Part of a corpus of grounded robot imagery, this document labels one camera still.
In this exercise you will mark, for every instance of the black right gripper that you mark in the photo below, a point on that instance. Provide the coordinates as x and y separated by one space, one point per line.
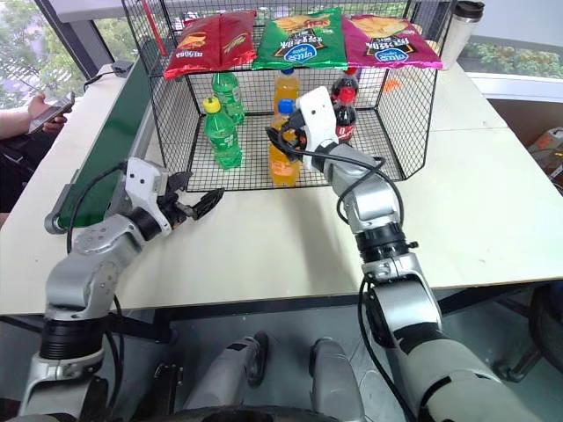
298 132

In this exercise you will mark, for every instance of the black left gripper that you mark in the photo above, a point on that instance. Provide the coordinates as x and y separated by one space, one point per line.
173 206

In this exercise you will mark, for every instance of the orange soda bottle blue cap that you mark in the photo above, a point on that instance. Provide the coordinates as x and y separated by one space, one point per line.
286 90
283 169

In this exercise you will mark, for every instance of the grey smartphone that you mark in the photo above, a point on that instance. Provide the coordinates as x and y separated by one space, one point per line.
53 111

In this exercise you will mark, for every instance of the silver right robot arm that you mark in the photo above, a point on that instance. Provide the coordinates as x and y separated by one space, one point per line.
396 307

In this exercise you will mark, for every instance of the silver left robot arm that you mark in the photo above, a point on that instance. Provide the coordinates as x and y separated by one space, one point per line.
88 268

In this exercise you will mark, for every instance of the person's forearm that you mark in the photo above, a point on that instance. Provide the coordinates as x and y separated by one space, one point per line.
13 125

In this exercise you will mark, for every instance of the green conveyor belt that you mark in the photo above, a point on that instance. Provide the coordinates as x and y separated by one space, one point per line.
114 140

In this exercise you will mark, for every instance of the person's hand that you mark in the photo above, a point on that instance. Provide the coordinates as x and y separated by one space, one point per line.
41 110

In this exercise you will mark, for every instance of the green soda bottle yellow cap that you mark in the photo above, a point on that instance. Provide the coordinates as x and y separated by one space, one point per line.
224 140

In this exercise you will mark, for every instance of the cola bottle red cap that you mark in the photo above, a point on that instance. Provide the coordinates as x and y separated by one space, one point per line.
341 83
346 121

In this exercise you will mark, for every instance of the green chip bag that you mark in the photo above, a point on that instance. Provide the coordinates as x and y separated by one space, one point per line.
299 44

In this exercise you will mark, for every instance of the red chip bag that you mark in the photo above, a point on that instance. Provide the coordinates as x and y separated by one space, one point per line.
235 39
193 48

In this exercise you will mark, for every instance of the small orange object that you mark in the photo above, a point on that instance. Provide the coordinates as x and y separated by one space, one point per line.
391 85

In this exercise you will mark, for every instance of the magenta chip bag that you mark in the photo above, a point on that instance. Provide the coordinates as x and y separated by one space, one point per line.
387 46

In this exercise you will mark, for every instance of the black power adapter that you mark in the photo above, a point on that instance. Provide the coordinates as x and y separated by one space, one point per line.
121 68

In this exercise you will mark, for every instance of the red stick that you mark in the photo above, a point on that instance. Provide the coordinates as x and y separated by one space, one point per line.
156 28

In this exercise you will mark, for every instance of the person's dark trousers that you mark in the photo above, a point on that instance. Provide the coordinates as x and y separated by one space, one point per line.
19 167

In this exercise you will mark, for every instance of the silver robot leg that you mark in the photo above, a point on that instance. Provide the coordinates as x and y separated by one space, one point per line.
336 378
224 378

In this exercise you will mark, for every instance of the steel thermos tumbler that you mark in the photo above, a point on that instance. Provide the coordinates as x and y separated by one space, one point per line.
459 37

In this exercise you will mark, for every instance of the cardboard box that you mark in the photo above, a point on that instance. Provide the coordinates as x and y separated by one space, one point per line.
547 149

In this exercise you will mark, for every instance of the black round object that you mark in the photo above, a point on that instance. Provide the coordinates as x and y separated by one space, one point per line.
547 325

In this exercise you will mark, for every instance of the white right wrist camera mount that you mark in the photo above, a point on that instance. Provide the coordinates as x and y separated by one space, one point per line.
319 118

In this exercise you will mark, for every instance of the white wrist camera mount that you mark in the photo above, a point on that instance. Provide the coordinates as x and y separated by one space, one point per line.
141 184
319 118

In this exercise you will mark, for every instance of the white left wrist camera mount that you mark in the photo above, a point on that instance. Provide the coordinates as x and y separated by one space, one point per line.
141 184

